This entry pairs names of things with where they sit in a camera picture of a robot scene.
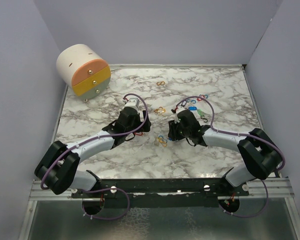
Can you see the green key tag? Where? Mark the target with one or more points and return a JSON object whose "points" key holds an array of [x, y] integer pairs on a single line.
{"points": [[200, 112]]}

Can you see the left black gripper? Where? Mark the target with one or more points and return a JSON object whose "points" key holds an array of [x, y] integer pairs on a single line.
{"points": [[145, 128]]}

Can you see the black mounting base bar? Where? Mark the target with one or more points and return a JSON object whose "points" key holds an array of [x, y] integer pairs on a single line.
{"points": [[160, 192]]}

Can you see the blue key tag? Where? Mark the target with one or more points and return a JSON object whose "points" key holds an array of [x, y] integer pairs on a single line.
{"points": [[192, 108]]}

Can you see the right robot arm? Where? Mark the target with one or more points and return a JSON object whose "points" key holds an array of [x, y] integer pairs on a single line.
{"points": [[260, 155]]}

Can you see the black S carabiner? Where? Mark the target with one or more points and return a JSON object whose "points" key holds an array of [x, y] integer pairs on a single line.
{"points": [[205, 120]]}

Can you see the orange blue carabiner cluster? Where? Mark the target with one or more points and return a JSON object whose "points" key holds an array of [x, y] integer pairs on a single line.
{"points": [[163, 141]]}

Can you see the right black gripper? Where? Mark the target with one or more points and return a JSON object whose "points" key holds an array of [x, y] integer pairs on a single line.
{"points": [[173, 133]]}

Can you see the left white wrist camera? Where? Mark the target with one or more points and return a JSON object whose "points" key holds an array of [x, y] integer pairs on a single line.
{"points": [[133, 103]]}

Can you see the round three-drawer storage box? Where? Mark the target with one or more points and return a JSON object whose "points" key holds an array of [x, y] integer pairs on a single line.
{"points": [[84, 71]]}

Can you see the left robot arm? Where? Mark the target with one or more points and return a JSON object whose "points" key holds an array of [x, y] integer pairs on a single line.
{"points": [[58, 169]]}

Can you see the red key tag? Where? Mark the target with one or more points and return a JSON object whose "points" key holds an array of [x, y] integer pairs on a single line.
{"points": [[139, 133], [200, 97]]}

